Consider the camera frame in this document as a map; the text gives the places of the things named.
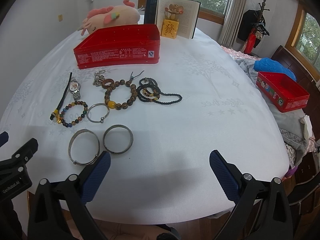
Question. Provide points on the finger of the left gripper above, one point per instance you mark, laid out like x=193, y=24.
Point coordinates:
x=18, y=161
x=4, y=137

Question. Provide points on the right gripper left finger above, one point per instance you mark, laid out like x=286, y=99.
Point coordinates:
x=46, y=219

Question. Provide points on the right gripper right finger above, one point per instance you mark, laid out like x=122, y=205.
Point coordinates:
x=261, y=209

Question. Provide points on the black cord gold charm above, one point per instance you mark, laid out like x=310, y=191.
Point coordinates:
x=56, y=111

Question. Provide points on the wide silver bangle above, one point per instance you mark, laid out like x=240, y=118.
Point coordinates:
x=118, y=139
x=84, y=147

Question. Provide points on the silver wrist watch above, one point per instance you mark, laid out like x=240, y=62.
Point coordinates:
x=74, y=89

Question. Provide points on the thin silver bangle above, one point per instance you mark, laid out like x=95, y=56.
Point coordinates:
x=97, y=113

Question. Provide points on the grey bedding pile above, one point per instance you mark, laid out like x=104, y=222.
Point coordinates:
x=295, y=126

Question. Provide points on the small red tin box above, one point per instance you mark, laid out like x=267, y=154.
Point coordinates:
x=285, y=93

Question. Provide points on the white tablecloth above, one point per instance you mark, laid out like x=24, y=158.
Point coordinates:
x=165, y=176

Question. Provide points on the dark wooden headboard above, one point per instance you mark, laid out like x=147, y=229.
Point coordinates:
x=283, y=56

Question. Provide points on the large red tin box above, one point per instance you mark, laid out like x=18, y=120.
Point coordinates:
x=119, y=45

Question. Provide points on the blue knitted cloth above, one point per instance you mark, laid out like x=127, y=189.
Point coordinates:
x=269, y=65

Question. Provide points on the pink plush toy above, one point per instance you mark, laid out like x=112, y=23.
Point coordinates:
x=125, y=14

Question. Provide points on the mouse figurine yellow block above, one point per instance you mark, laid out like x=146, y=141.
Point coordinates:
x=171, y=20

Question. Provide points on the open book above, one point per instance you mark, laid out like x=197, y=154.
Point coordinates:
x=154, y=14

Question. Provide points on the grey curtain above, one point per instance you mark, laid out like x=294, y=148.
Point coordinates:
x=231, y=24

